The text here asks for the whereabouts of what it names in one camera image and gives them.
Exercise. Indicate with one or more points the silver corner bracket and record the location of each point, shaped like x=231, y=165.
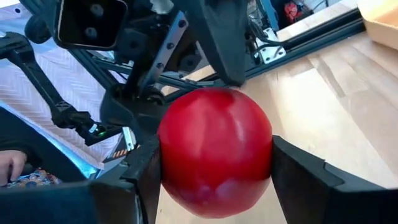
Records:
x=270, y=53

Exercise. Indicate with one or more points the yellow plastic basket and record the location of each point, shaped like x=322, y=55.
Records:
x=379, y=21

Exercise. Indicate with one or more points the red toy tomato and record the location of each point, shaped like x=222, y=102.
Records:
x=214, y=149

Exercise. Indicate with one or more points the person's hand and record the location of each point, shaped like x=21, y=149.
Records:
x=12, y=166

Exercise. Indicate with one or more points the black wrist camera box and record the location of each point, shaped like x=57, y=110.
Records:
x=90, y=25

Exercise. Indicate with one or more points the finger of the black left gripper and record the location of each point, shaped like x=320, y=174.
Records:
x=133, y=115
x=224, y=37

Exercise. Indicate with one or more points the person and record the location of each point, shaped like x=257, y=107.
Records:
x=31, y=137

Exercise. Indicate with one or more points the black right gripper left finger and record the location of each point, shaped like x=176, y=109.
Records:
x=93, y=205

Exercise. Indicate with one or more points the black and red bag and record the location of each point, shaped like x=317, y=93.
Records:
x=295, y=11

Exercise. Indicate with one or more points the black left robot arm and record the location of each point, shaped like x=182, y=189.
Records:
x=62, y=112

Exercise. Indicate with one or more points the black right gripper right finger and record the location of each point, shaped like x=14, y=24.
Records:
x=326, y=202

